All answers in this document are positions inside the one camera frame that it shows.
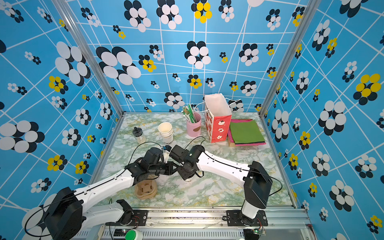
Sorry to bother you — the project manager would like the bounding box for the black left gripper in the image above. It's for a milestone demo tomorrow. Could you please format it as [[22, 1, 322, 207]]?
[[149, 161, 181, 176]]

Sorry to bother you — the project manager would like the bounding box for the brown pulp cup carrier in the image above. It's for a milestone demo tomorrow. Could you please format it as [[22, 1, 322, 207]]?
[[134, 180, 158, 200]]

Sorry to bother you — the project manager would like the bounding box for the white paper coffee cup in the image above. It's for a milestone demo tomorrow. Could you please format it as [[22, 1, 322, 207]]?
[[185, 177, 195, 183]]

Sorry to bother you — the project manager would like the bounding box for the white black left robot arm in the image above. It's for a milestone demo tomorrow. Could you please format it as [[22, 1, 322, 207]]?
[[42, 148, 177, 240]]

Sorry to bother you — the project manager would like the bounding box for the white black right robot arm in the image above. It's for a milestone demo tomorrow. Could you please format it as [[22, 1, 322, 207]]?
[[170, 145, 273, 220]]

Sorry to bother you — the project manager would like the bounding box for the pink straw holder cup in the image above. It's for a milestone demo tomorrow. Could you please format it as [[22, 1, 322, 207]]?
[[187, 113, 202, 138]]

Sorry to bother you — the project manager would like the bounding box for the stack of white paper cups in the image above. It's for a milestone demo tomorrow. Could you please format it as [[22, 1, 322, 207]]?
[[158, 122, 174, 145]]

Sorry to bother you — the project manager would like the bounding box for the green wrapped straws bundle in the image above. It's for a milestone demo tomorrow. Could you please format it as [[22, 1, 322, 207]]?
[[182, 104, 198, 124]]

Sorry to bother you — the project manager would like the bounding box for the clear jar black lid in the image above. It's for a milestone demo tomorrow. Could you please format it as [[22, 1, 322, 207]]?
[[132, 127, 146, 144]]

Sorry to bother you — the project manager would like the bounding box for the red white paper gift bag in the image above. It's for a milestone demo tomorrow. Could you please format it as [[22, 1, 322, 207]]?
[[197, 93, 232, 143]]

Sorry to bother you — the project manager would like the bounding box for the green push button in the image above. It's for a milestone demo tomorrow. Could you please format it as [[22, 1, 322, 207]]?
[[125, 229, 144, 240]]

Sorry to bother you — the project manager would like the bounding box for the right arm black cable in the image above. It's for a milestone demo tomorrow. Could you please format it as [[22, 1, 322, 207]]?
[[182, 136, 283, 197]]

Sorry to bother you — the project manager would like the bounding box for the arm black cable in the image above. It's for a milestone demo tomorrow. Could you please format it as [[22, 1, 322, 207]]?
[[23, 141, 164, 238], [182, 136, 283, 197]]

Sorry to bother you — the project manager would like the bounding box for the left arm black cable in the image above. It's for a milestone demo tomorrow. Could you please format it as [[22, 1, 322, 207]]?
[[23, 141, 164, 238]]

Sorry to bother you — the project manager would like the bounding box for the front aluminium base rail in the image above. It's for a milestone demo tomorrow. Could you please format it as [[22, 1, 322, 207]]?
[[75, 206, 318, 240]]

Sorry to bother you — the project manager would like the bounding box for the left aluminium frame post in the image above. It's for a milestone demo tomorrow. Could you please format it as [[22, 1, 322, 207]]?
[[52, 0, 124, 118]]

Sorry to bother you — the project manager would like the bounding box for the aluminium frame post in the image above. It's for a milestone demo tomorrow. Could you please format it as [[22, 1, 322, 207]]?
[[52, 0, 124, 118], [260, 0, 321, 117]]

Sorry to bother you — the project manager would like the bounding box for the right aluminium frame post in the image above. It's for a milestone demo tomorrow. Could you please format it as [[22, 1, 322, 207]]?
[[260, 0, 321, 117]]

